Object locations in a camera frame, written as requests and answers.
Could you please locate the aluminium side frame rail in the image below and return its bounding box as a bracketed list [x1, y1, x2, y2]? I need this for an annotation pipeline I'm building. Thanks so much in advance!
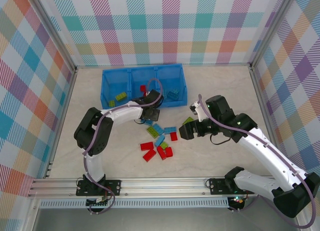
[43, 68, 79, 179]
[249, 66, 288, 177]

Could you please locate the aluminium front frame rail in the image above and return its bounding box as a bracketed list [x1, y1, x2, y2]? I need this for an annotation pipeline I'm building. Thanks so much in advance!
[26, 175, 304, 199]

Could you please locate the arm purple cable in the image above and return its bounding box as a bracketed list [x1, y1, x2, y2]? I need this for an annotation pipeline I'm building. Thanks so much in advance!
[83, 78, 165, 216]
[198, 93, 316, 229]

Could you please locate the aluminium frame leg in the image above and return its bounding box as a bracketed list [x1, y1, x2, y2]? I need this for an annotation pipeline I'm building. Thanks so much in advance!
[22, 197, 42, 231]

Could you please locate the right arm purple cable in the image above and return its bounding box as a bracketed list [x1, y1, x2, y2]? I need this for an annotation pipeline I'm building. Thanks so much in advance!
[198, 93, 316, 229]

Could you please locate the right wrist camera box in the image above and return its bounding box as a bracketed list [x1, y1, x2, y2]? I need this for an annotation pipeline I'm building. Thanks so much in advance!
[189, 100, 205, 122]

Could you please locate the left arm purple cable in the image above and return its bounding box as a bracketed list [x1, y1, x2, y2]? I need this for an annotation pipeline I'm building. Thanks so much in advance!
[83, 78, 165, 216]

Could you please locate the white slotted cable duct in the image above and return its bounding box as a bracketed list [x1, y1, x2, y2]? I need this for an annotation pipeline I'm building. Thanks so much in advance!
[39, 199, 230, 210]

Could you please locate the aluminium frame post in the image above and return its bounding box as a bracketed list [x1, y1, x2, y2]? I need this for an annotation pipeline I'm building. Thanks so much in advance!
[249, 0, 301, 68]
[28, 0, 78, 74]

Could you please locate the blue plastic bin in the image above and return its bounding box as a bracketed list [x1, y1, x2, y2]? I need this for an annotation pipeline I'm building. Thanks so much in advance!
[100, 68, 132, 111]
[156, 63, 188, 109]
[128, 67, 161, 110]

